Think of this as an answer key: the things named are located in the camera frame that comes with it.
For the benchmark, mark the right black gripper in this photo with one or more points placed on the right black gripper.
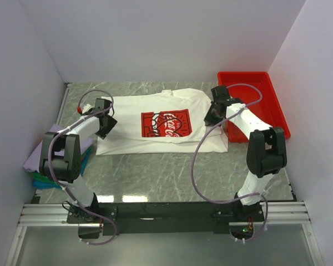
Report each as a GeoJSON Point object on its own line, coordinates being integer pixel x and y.
{"type": "Point", "coordinates": [209, 121]}

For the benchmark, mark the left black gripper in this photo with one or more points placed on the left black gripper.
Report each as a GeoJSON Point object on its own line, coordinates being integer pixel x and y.
{"type": "Point", "coordinates": [111, 124]}

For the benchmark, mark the white t-shirt red print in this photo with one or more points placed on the white t-shirt red print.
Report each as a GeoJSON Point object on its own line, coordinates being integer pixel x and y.
{"type": "Point", "coordinates": [171, 121]}

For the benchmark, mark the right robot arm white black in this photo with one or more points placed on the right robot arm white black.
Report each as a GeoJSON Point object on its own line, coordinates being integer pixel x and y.
{"type": "Point", "coordinates": [266, 154]}

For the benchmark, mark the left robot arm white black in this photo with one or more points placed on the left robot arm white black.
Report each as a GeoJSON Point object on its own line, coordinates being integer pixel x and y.
{"type": "Point", "coordinates": [60, 158]}

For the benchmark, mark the red plastic bin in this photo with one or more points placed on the red plastic bin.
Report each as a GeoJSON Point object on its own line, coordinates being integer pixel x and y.
{"type": "Point", "coordinates": [268, 109]}

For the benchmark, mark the folded green t-shirt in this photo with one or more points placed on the folded green t-shirt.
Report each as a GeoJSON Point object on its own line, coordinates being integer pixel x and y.
{"type": "Point", "coordinates": [85, 156]}

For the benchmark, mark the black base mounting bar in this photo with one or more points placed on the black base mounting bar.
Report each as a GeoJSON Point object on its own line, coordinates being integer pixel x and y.
{"type": "Point", "coordinates": [164, 217]}

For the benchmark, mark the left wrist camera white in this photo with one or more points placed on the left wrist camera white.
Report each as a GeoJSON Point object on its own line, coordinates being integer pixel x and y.
{"type": "Point", "coordinates": [84, 109]}

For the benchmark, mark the aluminium rail frame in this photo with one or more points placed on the aluminium rail frame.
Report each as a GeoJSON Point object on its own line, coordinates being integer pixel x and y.
{"type": "Point", "coordinates": [275, 213]}

